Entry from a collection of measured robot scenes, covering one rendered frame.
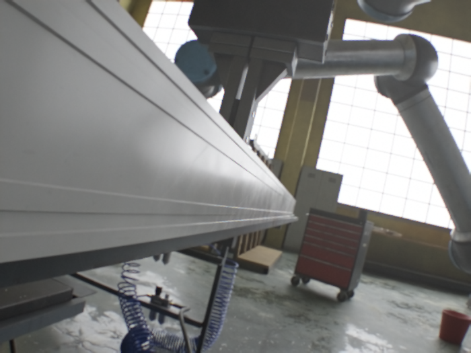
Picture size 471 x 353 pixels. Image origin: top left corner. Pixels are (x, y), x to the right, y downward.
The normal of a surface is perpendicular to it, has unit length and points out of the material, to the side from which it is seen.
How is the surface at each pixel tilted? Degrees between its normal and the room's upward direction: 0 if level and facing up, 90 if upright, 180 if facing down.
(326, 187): 90
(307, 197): 90
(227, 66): 90
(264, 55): 90
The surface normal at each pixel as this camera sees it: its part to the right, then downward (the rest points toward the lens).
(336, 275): -0.55, -0.19
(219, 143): 0.95, 0.22
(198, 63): 0.02, -0.03
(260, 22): -0.20, -0.11
